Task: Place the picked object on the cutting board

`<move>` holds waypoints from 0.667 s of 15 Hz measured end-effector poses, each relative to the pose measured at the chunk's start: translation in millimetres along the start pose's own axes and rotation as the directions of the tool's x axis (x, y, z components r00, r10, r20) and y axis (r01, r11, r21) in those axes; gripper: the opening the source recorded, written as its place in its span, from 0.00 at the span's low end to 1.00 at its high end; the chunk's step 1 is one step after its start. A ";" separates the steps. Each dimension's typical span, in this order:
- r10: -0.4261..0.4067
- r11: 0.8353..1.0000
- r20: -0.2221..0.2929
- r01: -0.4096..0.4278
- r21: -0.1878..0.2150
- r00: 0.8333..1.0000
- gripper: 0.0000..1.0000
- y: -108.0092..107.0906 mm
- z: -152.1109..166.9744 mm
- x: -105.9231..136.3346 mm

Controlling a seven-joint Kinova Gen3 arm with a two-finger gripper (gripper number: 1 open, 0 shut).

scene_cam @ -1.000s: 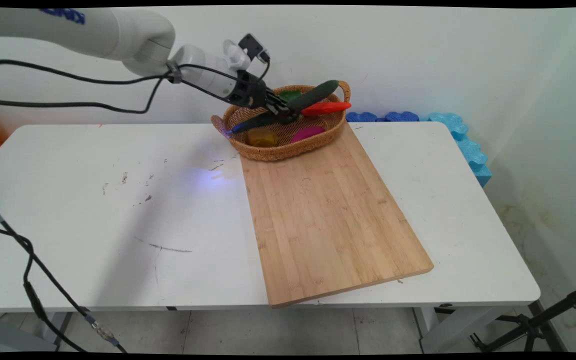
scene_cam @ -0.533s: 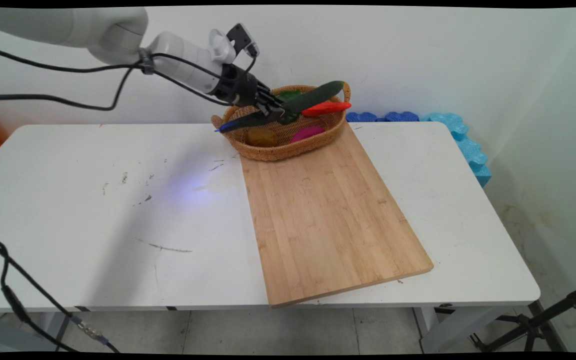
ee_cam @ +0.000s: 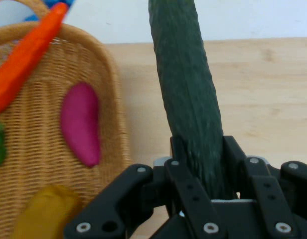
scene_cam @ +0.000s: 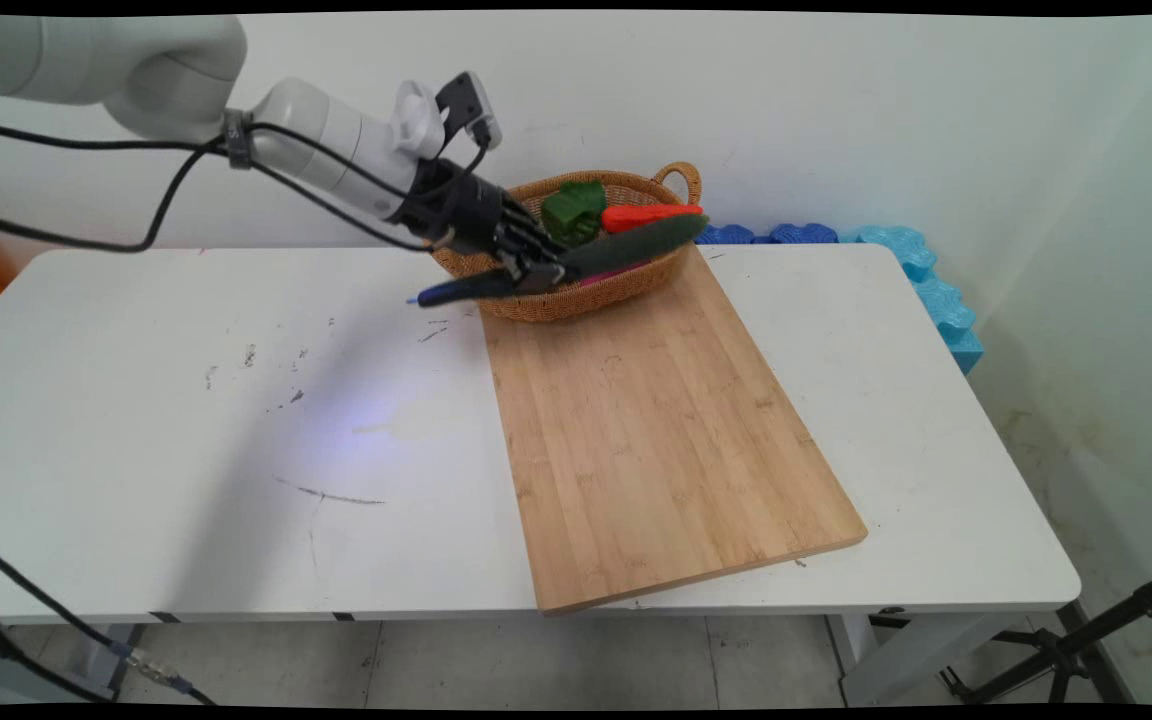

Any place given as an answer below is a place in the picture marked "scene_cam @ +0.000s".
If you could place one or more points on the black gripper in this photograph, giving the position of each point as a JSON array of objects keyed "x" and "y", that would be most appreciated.
[{"x": 461, "y": 205}]

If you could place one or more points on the dark green toy cucumber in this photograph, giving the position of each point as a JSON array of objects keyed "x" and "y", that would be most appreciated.
[{"x": 636, "y": 245}]

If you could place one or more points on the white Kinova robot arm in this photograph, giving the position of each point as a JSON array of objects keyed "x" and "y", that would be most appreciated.
[{"x": 176, "y": 75}]

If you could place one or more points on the green toy bell pepper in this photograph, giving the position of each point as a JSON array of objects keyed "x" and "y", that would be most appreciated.
[{"x": 574, "y": 212}]

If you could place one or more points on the pink toy vegetable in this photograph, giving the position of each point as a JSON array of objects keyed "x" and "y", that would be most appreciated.
[{"x": 608, "y": 275}]

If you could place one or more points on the woven wicker basket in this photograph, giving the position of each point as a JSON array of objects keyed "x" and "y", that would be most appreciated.
[{"x": 626, "y": 290}]

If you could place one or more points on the red toy carrot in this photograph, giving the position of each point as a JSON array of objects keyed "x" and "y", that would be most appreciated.
[{"x": 646, "y": 215}]

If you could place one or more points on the dark blue foam mat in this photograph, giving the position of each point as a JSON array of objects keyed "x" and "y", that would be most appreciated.
[
  {"x": 726, "y": 235},
  {"x": 804, "y": 234}
]

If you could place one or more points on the bamboo cutting board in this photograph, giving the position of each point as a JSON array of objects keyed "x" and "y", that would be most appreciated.
[{"x": 656, "y": 430}]

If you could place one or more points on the light blue foam mat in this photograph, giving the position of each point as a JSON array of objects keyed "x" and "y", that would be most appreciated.
[{"x": 941, "y": 300}]

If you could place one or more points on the white table leg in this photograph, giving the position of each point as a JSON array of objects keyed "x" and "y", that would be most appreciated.
[
  {"x": 101, "y": 660},
  {"x": 896, "y": 655}
]

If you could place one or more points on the black tripod stand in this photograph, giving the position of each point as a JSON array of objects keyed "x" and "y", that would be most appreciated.
[{"x": 1066, "y": 650}]

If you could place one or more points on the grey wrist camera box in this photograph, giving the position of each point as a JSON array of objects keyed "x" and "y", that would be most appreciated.
[{"x": 471, "y": 105}]

